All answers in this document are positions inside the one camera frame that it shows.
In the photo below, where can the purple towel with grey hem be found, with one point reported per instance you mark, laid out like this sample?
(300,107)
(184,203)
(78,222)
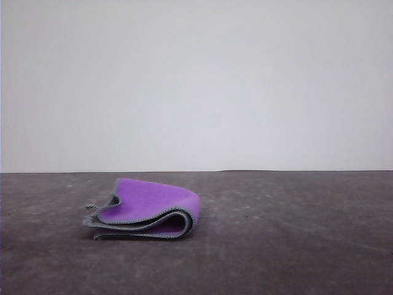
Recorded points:
(153,199)

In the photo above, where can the grey table cloth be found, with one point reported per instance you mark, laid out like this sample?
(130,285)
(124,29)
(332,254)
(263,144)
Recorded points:
(276,246)

